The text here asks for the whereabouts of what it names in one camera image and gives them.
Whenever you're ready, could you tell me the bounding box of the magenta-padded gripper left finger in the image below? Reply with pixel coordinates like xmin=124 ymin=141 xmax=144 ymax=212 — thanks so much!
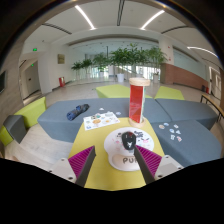
xmin=49 ymin=145 xmax=97 ymax=188

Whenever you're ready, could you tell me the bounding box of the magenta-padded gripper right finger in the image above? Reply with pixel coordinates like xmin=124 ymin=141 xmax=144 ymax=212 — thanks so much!
xmin=133 ymin=144 xmax=185 ymax=185

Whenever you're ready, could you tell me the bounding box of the black computer mouse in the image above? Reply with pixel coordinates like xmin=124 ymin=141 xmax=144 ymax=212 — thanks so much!
xmin=120 ymin=131 xmax=137 ymax=150

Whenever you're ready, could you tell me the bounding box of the round white cartoon mouse pad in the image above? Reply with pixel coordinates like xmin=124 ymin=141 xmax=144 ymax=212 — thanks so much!
xmin=103 ymin=126 xmax=156 ymax=172

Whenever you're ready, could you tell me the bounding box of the group of small stickers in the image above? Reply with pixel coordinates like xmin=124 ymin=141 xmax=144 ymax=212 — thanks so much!
xmin=158 ymin=122 xmax=183 ymax=143

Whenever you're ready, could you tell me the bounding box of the white sticker sheet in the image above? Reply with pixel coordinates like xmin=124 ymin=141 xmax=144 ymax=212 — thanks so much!
xmin=82 ymin=111 xmax=121 ymax=132

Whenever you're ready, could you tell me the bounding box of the grey upholstered bench with stickers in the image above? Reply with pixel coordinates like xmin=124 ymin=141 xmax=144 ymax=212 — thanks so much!
xmin=150 ymin=119 xmax=224 ymax=168

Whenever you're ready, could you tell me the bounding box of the long grey upholstered bench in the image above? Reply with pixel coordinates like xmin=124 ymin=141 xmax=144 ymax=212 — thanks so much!
xmin=37 ymin=98 xmax=172 ymax=144

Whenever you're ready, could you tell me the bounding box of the lime green corner bench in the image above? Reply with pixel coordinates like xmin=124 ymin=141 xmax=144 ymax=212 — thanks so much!
xmin=0 ymin=96 xmax=48 ymax=147

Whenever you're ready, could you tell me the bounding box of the dark grey seat block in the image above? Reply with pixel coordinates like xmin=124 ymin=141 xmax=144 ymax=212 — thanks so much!
xmin=3 ymin=114 xmax=28 ymax=144

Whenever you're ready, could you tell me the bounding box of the brown reception counter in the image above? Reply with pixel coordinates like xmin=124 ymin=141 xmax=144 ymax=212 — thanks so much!
xmin=159 ymin=63 xmax=210 ymax=91

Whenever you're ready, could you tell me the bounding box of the group of potted plants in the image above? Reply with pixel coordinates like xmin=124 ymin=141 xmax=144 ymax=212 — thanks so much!
xmin=70 ymin=43 xmax=168 ymax=84

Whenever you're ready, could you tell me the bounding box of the group of ceiling light strips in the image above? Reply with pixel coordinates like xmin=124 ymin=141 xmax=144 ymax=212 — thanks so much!
xmin=73 ymin=3 xmax=219 ymax=59

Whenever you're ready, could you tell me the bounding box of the red lamp with rope ends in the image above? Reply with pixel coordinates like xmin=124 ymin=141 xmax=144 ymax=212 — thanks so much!
xmin=128 ymin=77 xmax=151 ymax=129

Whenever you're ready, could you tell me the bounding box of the black frame chair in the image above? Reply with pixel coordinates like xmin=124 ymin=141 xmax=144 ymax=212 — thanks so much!
xmin=199 ymin=94 xmax=224 ymax=123

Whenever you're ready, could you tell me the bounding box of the brown wall plaque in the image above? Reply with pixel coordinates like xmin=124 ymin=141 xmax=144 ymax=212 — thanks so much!
xmin=57 ymin=53 xmax=66 ymax=65

